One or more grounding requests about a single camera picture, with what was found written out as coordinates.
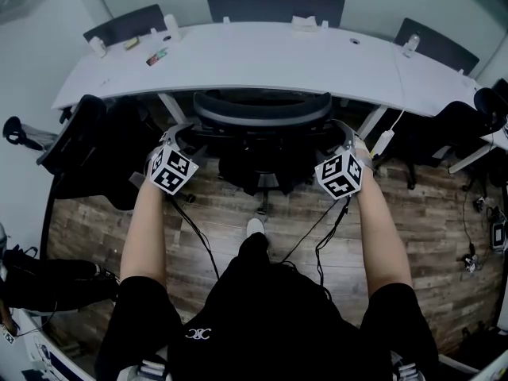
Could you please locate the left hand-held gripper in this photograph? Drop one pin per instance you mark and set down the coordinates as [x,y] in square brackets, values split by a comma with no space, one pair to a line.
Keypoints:
[172,169]

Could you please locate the person's black trouser leg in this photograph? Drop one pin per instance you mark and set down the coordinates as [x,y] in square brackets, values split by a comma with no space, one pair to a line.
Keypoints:
[256,250]

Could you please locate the person's right hand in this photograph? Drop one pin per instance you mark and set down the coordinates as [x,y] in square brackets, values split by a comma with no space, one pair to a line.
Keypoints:
[366,159]

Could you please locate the grey boxy floor device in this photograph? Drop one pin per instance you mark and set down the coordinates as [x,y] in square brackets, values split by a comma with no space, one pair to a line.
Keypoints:
[499,234]

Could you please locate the person's white shoe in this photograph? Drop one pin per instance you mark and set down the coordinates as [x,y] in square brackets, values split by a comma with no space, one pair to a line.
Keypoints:
[256,228]

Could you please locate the black mesh office chair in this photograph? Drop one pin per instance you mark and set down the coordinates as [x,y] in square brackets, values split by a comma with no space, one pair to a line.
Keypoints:
[262,109]

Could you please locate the yellow-green small packet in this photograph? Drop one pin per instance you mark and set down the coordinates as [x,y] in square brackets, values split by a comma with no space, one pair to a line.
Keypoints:
[131,43]

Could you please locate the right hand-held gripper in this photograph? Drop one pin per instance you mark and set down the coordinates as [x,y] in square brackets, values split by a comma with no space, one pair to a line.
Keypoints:
[337,173]

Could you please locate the white desk leg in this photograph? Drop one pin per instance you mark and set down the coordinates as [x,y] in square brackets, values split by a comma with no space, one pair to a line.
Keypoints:
[171,107]
[468,161]
[373,121]

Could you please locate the clear plastic bag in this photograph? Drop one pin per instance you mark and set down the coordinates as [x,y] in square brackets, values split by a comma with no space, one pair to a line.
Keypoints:
[39,137]

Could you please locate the person's black shirt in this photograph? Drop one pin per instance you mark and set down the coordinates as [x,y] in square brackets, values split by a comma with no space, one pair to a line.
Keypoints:
[270,324]

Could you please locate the clear plastic bottle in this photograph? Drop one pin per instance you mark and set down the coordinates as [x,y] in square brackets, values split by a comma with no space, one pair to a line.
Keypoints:
[411,46]

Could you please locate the tall white bottle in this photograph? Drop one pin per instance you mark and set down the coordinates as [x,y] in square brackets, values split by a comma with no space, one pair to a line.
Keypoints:
[171,26]

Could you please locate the person's left forearm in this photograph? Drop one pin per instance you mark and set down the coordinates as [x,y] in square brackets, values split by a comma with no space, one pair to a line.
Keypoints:
[145,232]

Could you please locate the person's right forearm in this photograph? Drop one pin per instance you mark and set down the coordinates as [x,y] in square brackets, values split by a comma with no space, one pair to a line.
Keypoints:
[381,232]

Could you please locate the black electronic device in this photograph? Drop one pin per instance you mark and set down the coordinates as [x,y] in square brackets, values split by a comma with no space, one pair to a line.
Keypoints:
[501,86]

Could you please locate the white tissue box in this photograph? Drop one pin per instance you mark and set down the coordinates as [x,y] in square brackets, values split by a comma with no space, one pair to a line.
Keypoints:
[305,24]

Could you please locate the white power adapter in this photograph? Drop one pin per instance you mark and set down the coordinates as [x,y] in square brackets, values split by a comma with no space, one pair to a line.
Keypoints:
[383,143]

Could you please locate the colourful flat packet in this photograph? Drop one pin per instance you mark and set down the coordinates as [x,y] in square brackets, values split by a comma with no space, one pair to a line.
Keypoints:
[157,56]

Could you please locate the small floor circuit module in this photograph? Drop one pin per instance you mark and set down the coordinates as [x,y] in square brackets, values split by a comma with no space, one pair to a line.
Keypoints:
[480,204]
[471,262]

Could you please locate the dark grey desk divider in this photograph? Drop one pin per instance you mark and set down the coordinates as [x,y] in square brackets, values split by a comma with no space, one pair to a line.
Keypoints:
[274,6]
[127,24]
[440,46]

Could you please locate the short white cup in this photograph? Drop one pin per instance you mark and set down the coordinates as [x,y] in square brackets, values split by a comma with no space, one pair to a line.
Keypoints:
[97,48]

